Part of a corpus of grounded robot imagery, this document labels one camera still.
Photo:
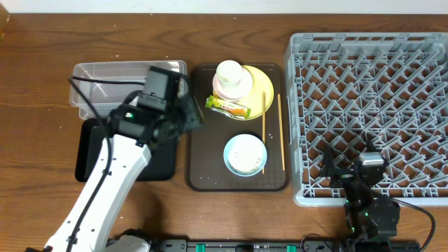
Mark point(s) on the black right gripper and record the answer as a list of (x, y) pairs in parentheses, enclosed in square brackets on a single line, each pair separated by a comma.
[(345, 176)]

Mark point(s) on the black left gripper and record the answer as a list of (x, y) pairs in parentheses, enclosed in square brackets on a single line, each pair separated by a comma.
[(194, 114)]

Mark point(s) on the green orange snack wrapper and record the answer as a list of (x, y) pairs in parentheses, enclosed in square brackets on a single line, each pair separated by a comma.
[(227, 108)]

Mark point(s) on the light blue bowl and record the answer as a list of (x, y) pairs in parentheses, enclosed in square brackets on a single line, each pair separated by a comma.
[(246, 140)]

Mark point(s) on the rice leftovers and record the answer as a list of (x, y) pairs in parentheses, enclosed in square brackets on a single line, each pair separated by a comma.
[(246, 159)]

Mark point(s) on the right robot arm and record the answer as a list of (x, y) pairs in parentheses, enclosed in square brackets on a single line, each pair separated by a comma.
[(372, 218)]

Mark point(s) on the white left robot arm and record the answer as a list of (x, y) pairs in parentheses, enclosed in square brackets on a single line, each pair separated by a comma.
[(134, 130)]

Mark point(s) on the grey plastic dishwasher rack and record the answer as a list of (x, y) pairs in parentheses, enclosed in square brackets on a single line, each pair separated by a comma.
[(344, 90)]

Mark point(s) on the clear plastic waste bin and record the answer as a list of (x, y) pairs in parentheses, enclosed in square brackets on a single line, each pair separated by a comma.
[(106, 84)]

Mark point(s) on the cream cup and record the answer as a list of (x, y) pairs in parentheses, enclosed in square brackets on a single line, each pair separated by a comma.
[(229, 72)]

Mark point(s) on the brown plastic serving tray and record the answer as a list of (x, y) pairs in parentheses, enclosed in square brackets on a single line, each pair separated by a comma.
[(207, 171)]

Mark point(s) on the pink bowl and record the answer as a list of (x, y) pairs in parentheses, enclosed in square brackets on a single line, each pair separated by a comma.
[(234, 91)]

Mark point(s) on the right wooden chopstick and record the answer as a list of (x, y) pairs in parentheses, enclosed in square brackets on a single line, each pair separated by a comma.
[(281, 131)]

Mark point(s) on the wooden chopstick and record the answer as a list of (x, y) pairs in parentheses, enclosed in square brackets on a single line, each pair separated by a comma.
[(264, 117), (281, 131)]

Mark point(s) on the yellow plate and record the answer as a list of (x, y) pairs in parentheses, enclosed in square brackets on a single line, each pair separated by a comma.
[(261, 85)]

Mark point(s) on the left wooden chopstick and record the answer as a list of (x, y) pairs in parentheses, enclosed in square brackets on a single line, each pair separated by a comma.
[(264, 117)]

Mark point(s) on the black plastic tray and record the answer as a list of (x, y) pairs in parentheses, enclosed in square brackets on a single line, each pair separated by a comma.
[(160, 168)]

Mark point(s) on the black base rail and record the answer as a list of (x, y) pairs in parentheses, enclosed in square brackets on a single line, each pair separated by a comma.
[(245, 246)]

